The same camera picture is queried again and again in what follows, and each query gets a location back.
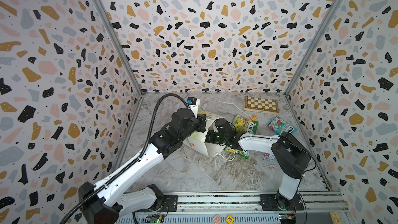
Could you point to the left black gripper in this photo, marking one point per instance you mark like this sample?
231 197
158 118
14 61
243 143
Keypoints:
200 120

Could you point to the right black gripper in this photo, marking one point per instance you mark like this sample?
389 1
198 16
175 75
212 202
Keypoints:
212 135

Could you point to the green lemon candy packet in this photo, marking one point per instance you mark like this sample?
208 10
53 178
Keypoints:
248 125

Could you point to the white paper gift bag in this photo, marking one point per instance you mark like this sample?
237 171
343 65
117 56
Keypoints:
197 141

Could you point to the green apple tea candy packet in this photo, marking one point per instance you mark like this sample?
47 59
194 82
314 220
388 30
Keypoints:
244 154

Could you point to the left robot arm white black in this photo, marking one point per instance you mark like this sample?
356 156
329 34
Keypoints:
124 174

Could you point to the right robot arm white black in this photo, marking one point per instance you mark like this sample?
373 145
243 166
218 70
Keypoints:
292 157

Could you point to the wooden folding chess board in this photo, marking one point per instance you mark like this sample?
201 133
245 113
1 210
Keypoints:
261 105

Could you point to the yellow number block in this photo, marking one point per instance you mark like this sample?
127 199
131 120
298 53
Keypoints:
230 219

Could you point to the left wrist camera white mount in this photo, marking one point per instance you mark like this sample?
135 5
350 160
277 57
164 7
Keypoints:
193 104

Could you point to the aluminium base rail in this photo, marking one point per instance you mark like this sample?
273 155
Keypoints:
193 207

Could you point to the wooden block on rail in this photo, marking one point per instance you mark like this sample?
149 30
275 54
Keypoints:
335 218

